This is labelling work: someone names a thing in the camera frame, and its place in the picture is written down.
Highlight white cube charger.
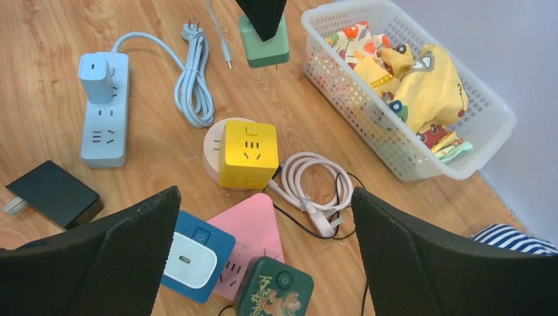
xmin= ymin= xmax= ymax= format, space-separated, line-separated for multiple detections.
xmin=163 ymin=232 xmax=217 ymax=290

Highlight blue cube socket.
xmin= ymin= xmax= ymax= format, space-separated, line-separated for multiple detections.
xmin=161 ymin=211 xmax=236 ymax=303

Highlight green USB charger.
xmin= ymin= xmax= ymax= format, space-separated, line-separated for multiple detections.
xmin=239 ymin=11 xmax=290 ymax=68

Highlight white plastic basket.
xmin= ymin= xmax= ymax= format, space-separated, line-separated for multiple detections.
xmin=301 ymin=1 xmax=517 ymax=182

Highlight grey power strip cable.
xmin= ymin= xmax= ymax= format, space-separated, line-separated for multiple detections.
xmin=111 ymin=18 xmax=215 ymax=129

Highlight pink triangular power strip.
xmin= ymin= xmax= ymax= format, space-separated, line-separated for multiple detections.
xmin=208 ymin=193 xmax=285 ymax=300

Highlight blue white striped cloth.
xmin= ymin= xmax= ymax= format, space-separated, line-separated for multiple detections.
xmin=469 ymin=224 xmax=557 ymax=255

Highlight white power strip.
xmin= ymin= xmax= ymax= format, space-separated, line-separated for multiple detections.
xmin=80 ymin=51 xmax=130 ymax=168

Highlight dark green adapter plug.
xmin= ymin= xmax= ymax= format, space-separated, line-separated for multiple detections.
xmin=233 ymin=256 xmax=315 ymax=316

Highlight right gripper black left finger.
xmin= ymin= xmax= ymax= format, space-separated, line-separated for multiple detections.
xmin=1 ymin=186 xmax=181 ymax=315

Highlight yellow patterned clothes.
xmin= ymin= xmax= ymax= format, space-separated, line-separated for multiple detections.
xmin=325 ymin=21 xmax=473 ymax=163

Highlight coiled pink cable with plug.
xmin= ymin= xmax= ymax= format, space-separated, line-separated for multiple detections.
xmin=266 ymin=151 xmax=354 ymax=238

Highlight round pink power strip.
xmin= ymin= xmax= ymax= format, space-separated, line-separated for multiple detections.
xmin=201 ymin=117 xmax=253 ymax=184

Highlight yellow cube socket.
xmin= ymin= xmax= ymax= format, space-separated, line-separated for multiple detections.
xmin=218 ymin=119 xmax=279 ymax=190

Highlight light blue charger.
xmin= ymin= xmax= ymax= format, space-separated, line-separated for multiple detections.
xmin=78 ymin=53 xmax=114 ymax=105

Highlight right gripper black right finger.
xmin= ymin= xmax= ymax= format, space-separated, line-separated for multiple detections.
xmin=351 ymin=187 xmax=557 ymax=315

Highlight black power adapter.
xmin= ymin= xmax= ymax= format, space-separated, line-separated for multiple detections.
xmin=2 ymin=161 xmax=104 ymax=230

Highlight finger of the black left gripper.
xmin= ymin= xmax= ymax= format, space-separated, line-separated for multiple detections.
xmin=236 ymin=0 xmax=287 ymax=41

